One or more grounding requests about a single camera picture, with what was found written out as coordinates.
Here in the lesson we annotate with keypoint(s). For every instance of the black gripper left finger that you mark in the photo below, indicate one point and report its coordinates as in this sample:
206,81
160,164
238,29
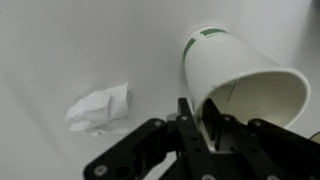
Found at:
186,140

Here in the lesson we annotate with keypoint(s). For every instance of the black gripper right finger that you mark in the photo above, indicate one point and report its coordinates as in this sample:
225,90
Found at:
266,150

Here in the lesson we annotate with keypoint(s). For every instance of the white paper cup green print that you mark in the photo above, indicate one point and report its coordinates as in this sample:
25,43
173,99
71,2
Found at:
220,60

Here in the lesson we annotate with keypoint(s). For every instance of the crumpled white paper ball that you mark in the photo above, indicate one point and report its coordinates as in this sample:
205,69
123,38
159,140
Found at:
100,106

